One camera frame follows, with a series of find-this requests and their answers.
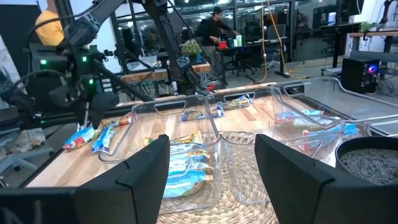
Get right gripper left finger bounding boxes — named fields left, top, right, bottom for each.
left=73, top=133, right=172, bottom=224

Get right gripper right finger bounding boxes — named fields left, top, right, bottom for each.
left=254, top=133, right=358, bottom=224

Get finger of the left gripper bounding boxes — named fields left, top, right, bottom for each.
left=48, top=84, right=80, bottom=109
left=88, top=91, right=121, bottom=130

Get blue snack packets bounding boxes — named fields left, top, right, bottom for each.
left=61, top=125, right=104, bottom=152

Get granola bar bright blue wrapper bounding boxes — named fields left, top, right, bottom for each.
left=162, top=170, right=215, bottom=199
left=91, top=125, right=118, bottom=154

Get oatmeal raisin granola bar blue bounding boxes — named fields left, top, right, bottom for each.
left=180, top=110, right=206, bottom=123
left=223, top=93, right=253, bottom=110
left=210, top=101, right=227, bottom=119

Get clear plastic bin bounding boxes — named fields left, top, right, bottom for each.
left=206, top=86, right=346, bottom=205
left=98, top=94, right=223, bottom=216
left=272, top=77, right=398, bottom=138

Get person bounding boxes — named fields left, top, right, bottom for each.
left=198, top=5, right=242, bottom=85
left=34, top=0, right=66, bottom=47

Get crumpled plastic bag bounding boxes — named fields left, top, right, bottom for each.
left=11, top=127, right=47, bottom=154

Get wooden background table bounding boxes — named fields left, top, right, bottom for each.
left=119, top=61, right=213, bottom=85

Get round woven placemat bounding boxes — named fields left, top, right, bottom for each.
left=156, top=129, right=280, bottom=224

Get grey office chair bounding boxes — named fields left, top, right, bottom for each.
left=0, top=146, right=56, bottom=187

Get dark bowl of seeds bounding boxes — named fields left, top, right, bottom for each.
left=334, top=136, right=398, bottom=187

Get small potted plant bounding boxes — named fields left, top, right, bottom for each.
left=180, top=39, right=203, bottom=65

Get black computer tower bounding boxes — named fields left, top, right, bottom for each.
left=340, top=57, right=381, bottom=95

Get black desk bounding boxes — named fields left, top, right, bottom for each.
left=216, top=37, right=293, bottom=85

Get wooden standing desk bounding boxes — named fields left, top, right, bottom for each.
left=347, top=30, right=398, bottom=68

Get small green desk plant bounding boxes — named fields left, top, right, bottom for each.
left=358, top=20, right=377, bottom=34

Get black metal frame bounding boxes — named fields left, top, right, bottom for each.
left=0, top=0, right=277, bottom=131

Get yellow hanging cable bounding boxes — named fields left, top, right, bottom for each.
left=267, top=0, right=310, bottom=80
left=256, top=0, right=269, bottom=84

